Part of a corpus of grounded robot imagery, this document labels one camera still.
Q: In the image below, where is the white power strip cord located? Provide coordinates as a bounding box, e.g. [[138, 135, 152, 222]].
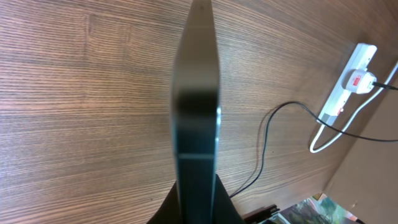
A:
[[308, 60, 398, 154]]

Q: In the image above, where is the white power strip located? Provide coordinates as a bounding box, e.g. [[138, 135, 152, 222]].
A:
[[318, 43, 377, 126]]

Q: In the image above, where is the teal screen smartphone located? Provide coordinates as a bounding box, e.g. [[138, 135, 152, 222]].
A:
[[170, 1, 220, 223]]

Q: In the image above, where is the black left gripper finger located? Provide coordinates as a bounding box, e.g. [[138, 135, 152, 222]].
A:
[[147, 175, 245, 224]]

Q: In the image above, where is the black USB charging cable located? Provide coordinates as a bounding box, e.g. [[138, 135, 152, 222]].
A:
[[229, 80, 398, 199]]

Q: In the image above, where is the white charger plug adapter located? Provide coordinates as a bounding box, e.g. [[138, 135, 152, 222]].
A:
[[343, 69, 377, 95]]

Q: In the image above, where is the colourful clutter beyond table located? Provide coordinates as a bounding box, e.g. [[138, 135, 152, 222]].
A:
[[259, 194, 364, 224]]

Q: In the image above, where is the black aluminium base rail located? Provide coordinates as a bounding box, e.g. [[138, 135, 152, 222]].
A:
[[243, 204, 280, 224]]

